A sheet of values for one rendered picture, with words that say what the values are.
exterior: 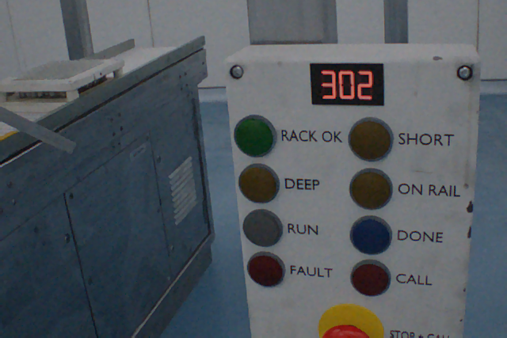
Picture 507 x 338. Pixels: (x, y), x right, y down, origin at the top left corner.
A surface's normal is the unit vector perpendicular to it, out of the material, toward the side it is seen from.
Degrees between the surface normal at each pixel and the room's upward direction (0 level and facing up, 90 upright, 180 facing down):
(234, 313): 0
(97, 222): 90
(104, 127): 90
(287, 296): 90
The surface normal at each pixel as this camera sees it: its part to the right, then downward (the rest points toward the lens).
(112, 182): 0.95, 0.04
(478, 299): -0.08, -0.93
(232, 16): -0.16, 0.36
